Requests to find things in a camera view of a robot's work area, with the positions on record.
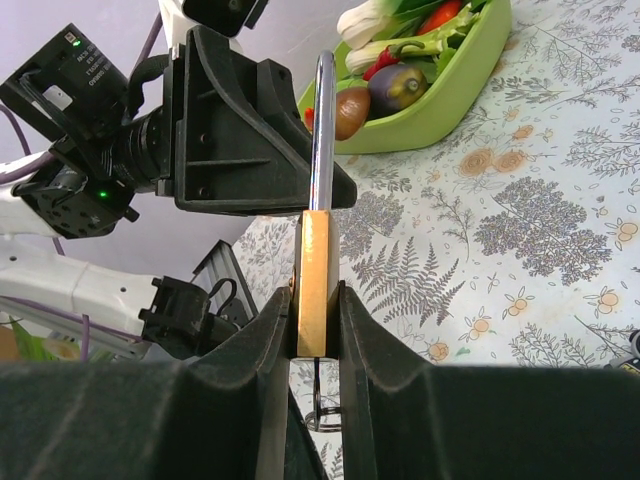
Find large brass padlock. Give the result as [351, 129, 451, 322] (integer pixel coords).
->
[294, 50, 339, 359]

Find orange carrot toy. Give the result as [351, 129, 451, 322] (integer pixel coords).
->
[304, 107, 315, 132]

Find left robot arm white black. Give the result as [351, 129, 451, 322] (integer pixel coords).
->
[1, 25, 357, 239]

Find floral tablecloth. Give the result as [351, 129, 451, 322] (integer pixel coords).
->
[234, 0, 640, 480]

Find brown onion toy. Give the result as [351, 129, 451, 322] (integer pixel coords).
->
[335, 87, 371, 141]

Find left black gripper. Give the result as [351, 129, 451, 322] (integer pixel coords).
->
[107, 24, 359, 217]

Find celery stalk toy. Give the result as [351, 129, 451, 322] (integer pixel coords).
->
[344, 4, 480, 75]

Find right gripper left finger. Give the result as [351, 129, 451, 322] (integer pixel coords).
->
[0, 287, 292, 480]

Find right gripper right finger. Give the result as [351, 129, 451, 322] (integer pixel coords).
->
[339, 287, 639, 479]

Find red chili pepper toy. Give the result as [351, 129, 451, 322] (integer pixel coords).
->
[362, 41, 424, 81]

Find purple eggplant toy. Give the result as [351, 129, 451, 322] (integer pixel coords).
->
[367, 64, 429, 119]

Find brass keys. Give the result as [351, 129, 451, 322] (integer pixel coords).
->
[304, 357, 346, 434]

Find aluminium frame rail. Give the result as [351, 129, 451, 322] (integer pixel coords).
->
[191, 240, 258, 329]

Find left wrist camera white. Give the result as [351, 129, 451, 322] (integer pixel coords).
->
[158, 0, 269, 53]

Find bok choy toy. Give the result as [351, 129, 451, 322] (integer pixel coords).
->
[336, 0, 427, 49]

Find green plastic tray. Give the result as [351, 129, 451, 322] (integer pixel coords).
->
[297, 0, 514, 155]

